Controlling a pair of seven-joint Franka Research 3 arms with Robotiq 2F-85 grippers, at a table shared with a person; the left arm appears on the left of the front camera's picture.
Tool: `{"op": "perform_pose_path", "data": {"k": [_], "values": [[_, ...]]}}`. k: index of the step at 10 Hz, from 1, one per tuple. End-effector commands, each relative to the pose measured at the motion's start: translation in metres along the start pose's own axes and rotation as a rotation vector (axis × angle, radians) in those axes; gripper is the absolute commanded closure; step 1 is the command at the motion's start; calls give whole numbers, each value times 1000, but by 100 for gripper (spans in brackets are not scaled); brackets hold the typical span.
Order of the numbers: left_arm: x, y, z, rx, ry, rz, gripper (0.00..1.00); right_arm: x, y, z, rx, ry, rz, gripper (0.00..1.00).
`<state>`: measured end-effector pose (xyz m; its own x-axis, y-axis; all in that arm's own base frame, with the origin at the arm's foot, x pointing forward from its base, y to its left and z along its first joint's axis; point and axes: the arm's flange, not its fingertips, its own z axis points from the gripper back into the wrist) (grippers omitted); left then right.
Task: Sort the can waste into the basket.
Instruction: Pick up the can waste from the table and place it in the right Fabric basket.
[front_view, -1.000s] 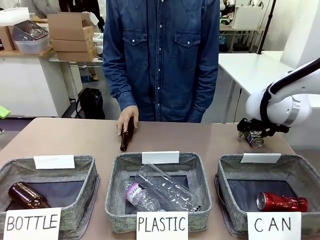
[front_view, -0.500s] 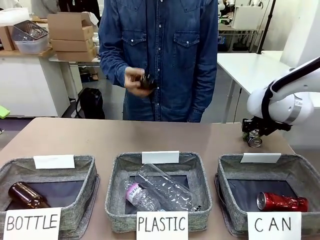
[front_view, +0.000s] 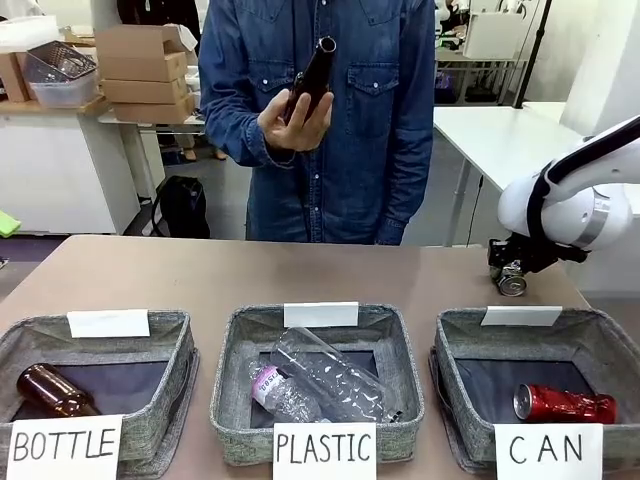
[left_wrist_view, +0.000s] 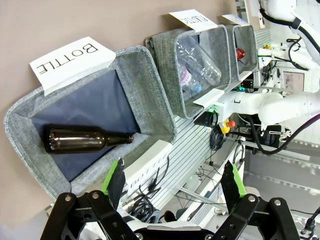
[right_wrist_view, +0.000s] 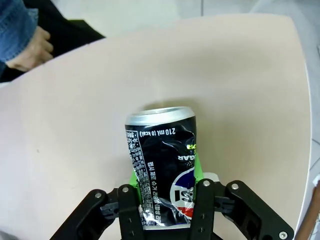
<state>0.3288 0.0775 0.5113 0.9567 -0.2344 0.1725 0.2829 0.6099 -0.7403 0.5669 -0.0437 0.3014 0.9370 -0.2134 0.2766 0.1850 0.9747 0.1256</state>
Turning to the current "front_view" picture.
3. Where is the white BOTTLE paper sign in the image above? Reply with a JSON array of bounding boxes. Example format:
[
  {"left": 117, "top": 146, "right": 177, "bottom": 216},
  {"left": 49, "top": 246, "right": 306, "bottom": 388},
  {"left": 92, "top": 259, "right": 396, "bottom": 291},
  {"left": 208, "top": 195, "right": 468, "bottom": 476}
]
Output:
[{"left": 7, "top": 414, "right": 125, "bottom": 480}]

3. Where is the open cardboard box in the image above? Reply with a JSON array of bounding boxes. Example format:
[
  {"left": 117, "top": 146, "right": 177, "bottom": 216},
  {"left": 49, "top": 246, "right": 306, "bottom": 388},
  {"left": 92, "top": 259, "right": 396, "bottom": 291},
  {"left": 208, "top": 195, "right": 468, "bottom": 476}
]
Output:
[{"left": 94, "top": 24, "right": 190, "bottom": 84}]

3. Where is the white foam sheet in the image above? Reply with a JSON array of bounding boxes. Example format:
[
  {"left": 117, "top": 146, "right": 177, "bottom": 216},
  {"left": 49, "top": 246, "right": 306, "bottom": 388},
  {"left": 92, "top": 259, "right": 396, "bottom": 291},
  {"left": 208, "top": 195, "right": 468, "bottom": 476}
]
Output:
[{"left": 0, "top": 14, "right": 62, "bottom": 51}]

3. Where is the white equipment box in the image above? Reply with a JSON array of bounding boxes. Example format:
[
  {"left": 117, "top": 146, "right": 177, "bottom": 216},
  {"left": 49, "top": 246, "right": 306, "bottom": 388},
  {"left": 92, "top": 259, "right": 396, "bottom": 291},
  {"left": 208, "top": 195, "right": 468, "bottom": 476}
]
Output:
[{"left": 463, "top": 12, "right": 526, "bottom": 60}]

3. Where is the person in denim shirt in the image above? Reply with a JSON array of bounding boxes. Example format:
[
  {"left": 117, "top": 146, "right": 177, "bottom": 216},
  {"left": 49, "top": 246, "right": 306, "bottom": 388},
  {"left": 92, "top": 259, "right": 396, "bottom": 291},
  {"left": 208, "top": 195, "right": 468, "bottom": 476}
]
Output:
[{"left": 198, "top": 0, "right": 437, "bottom": 246}]

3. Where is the wooden shelf board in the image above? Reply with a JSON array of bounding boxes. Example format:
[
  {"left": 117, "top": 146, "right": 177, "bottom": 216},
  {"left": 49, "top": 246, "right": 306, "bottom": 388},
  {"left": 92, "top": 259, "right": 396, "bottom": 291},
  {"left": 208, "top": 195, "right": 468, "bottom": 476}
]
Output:
[{"left": 0, "top": 96, "right": 114, "bottom": 118}]

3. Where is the crushed red can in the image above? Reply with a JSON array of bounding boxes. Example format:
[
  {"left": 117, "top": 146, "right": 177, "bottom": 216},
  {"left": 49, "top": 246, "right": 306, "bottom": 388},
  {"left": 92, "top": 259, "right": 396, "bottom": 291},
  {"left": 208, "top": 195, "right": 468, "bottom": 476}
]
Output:
[{"left": 513, "top": 383, "right": 620, "bottom": 425}]

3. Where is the white PLASTIC paper sign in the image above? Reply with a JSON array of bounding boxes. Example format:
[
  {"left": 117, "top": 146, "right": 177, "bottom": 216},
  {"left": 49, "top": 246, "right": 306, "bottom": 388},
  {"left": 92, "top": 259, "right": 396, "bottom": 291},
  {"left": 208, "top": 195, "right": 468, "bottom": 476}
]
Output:
[{"left": 272, "top": 422, "right": 377, "bottom": 480}]

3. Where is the black backpack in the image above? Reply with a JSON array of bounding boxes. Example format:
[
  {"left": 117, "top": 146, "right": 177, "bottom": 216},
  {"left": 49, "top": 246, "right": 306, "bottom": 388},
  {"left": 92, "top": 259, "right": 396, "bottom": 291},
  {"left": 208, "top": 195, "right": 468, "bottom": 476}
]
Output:
[{"left": 149, "top": 174, "right": 211, "bottom": 240}]

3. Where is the tilted clear plastic crate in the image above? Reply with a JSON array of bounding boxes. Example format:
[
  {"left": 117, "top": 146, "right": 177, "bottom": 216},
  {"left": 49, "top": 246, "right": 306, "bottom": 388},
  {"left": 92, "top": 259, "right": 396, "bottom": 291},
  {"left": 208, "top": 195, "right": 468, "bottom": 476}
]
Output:
[{"left": 23, "top": 41, "right": 99, "bottom": 84}]

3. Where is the black right arm cable sleeve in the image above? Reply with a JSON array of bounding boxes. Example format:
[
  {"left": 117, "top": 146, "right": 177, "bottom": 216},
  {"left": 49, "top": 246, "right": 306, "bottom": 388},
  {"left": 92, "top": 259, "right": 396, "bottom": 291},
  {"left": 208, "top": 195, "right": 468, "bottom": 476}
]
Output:
[{"left": 528, "top": 117, "right": 640, "bottom": 236}]

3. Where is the person's right forearm denim sleeve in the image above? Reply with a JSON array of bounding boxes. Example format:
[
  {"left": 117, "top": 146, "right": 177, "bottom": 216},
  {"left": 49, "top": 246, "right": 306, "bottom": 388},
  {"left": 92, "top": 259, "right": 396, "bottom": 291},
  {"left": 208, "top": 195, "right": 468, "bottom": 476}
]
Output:
[{"left": 198, "top": 92, "right": 284, "bottom": 168}]

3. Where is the blank white card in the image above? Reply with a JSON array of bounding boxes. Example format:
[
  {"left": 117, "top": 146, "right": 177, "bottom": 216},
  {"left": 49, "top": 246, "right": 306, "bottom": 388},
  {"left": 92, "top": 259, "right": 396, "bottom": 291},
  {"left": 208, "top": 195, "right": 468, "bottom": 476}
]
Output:
[
  {"left": 480, "top": 305, "right": 564, "bottom": 328},
  {"left": 283, "top": 301, "right": 360, "bottom": 329},
  {"left": 66, "top": 309, "right": 151, "bottom": 339}
]

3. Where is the silver can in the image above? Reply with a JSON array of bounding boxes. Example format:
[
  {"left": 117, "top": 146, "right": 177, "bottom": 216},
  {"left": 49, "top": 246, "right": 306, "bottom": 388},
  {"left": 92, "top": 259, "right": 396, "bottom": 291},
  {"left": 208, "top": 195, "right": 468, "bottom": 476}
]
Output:
[{"left": 496, "top": 267, "right": 529, "bottom": 298}]

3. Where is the white side desk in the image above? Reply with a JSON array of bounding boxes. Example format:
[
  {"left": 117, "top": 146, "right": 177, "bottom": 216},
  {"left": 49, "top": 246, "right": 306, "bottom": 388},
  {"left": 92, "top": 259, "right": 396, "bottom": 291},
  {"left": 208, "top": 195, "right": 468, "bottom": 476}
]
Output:
[{"left": 97, "top": 110, "right": 209, "bottom": 201}]

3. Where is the green flat object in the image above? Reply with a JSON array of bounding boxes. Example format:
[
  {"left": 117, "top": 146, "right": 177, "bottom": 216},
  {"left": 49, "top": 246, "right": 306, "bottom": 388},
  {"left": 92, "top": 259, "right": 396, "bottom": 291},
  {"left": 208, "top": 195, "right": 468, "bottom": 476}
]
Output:
[{"left": 0, "top": 209, "right": 22, "bottom": 239}]

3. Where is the small pink-label plastic bottle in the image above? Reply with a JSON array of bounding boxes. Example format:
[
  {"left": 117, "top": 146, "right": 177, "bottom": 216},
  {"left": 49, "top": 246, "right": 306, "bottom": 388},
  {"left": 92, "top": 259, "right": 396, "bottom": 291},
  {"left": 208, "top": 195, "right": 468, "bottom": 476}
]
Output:
[{"left": 248, "top": 362, "right": 326, "bottom": 424}]

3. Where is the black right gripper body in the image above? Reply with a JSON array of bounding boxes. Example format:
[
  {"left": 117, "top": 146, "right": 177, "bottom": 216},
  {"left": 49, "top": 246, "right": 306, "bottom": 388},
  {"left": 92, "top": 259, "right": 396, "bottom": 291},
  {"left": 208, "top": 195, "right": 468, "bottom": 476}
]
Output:
[{"left": 503, "top": 231, "right": 589, "bottom": 275}]

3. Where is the person's left forearm denim sleeve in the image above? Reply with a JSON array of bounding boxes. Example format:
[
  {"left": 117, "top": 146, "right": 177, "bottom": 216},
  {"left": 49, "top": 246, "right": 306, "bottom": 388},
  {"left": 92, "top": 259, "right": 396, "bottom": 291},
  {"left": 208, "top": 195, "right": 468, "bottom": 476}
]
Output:
[{"left": 375, "top": 114, "right": 434, "bottom": 246}]

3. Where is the black tripod pole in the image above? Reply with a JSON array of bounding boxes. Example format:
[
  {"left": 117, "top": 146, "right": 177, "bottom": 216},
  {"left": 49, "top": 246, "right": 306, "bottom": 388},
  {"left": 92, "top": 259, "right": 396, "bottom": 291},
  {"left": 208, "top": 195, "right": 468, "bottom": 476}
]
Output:
[{"left": 517, "top": 0, "right": 554, "bottom": 107}]

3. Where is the brown glass bottle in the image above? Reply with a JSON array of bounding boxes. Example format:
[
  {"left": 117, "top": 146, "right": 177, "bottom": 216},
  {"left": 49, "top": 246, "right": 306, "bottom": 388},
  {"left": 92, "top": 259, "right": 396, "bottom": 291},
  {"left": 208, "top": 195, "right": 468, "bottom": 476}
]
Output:
[
  {"left": 16, "top": 363, "right": 103, "bottom": 419},
  {"left": 281, "top": 36, "right": 338, "bottom": 125}
]

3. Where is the large clear plastic bottle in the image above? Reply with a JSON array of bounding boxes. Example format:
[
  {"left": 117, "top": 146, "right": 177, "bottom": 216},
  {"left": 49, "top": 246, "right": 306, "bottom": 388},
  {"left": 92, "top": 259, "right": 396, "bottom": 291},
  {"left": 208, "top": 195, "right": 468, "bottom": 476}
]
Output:
[{"left": 269, "top": 327, "right": 404, "bottom": 424}]

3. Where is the metal frame workbench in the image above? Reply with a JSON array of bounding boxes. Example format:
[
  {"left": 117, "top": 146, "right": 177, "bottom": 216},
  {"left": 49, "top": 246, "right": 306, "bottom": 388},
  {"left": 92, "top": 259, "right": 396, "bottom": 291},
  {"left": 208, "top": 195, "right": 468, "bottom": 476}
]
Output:
[{"left": 434, "top": 49, "right": 526, "bottom": 107}]

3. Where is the white CAN paper sign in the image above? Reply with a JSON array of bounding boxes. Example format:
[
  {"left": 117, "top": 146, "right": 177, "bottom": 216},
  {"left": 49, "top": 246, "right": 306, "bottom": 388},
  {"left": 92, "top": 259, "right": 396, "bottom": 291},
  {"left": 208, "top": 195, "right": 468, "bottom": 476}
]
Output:
[{"left": 493, "top": 422, "right": 604, "bottom": 480}]

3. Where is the grey fabric basket bottle sign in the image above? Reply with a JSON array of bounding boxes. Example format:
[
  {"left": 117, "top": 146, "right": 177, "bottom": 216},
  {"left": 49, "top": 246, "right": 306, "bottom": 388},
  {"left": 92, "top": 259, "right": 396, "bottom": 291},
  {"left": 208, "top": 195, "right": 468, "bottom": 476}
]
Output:
[{"left": 0, "top": 308, "right": 200, "bottom": 480}]

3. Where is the small brown cardboard box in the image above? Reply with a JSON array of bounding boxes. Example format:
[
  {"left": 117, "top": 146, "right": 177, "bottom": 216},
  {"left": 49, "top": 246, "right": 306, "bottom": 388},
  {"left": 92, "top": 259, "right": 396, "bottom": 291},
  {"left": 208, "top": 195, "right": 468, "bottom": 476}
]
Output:
[{"left": 0, "top": 51, "right": 32, "bottom": 103}]

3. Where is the grey fabric basket can sign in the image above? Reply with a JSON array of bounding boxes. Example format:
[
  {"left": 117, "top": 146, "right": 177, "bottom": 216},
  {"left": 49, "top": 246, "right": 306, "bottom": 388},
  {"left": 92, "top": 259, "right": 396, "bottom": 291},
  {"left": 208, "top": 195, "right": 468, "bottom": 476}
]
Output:
[{"left": 428, "top": 305, "right": 640, "bottom": 476}]

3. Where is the clear plastic storage bin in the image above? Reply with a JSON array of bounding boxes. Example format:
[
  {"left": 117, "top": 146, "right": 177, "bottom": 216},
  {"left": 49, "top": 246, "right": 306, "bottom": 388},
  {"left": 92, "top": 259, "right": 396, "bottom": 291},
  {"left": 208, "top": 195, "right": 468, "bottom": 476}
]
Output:
[{"left": 30, "top": 72, "right": 99, "bottom": 109}]

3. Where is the large white table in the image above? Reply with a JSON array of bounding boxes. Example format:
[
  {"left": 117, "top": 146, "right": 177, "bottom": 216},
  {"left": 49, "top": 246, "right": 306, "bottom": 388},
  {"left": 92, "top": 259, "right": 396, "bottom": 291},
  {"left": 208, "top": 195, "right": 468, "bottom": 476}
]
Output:
[{"left": 432, "top": 101, "right": 596, "bottom": 194}]

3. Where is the grey fabric basket plastic sign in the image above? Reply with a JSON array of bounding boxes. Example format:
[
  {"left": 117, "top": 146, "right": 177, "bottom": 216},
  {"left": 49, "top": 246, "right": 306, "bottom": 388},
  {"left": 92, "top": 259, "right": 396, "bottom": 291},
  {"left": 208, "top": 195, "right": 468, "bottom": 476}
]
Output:
[{"left": 209, "top": 302, "right": 426, "bottom": 467}]

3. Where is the person's right hand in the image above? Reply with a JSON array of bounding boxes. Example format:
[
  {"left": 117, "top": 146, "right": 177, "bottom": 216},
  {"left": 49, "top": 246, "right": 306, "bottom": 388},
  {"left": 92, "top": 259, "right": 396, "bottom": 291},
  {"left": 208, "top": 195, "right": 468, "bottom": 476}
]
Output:
[{"left": 257, "top": 88, "right": 335, "bottom": 154}]

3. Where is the flat cardboard box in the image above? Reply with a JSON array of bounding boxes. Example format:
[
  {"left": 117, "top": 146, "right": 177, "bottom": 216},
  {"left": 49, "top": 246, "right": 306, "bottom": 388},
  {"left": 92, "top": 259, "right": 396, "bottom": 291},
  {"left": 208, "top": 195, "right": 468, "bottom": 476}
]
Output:
[
  {"left": 101, "top": 77, "right": 190, "bottom": 106},
  {"left": 112, "top": 94, "right": 196, "bottom": 125}
]

